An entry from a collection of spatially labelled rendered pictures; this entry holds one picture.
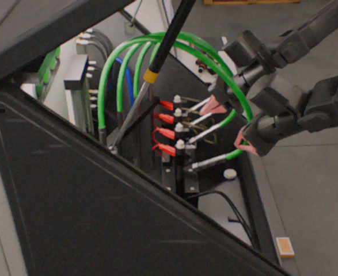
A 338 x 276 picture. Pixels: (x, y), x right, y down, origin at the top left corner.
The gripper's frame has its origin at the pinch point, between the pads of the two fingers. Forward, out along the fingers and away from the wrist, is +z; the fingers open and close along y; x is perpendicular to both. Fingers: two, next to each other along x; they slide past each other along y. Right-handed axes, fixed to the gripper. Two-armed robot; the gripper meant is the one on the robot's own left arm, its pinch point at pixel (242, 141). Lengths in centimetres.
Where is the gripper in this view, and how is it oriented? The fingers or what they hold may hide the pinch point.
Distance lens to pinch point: 99.3
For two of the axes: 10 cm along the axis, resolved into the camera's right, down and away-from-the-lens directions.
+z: -4.4, 2.6, 8.6
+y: -6.3, 5.9, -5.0
